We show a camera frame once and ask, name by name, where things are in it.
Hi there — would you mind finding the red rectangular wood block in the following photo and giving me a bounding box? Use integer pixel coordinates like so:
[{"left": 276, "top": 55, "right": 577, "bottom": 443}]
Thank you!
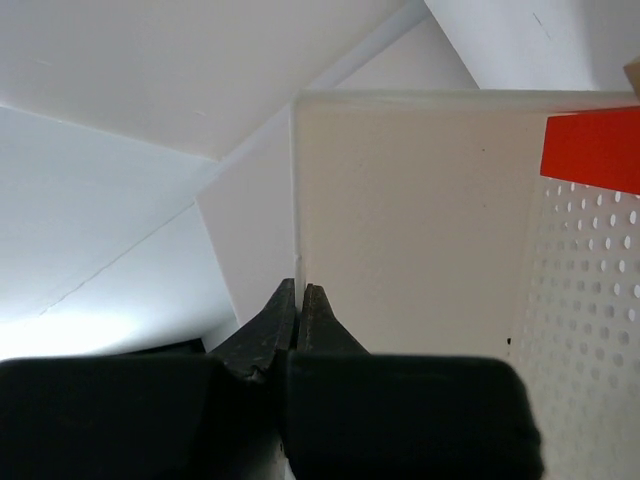
[{"left": 540, "top": 107, "right": 640, "bottom": 195}]

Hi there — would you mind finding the white plastic bin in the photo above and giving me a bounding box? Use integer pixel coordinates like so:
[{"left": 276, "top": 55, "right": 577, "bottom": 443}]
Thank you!
[{"left": 290, "top": 90, "right": 639, "bottom": 479}]

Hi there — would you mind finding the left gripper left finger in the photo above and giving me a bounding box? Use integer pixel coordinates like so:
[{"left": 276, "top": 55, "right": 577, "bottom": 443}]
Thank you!
[{"left": 208, "top": 278, "right": 296, "bottom": 388}]

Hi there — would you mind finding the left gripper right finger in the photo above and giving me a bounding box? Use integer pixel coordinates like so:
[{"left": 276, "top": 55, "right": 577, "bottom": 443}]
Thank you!
[{"left": 287, "top": 282, "right": 369, "bottom": 355}]

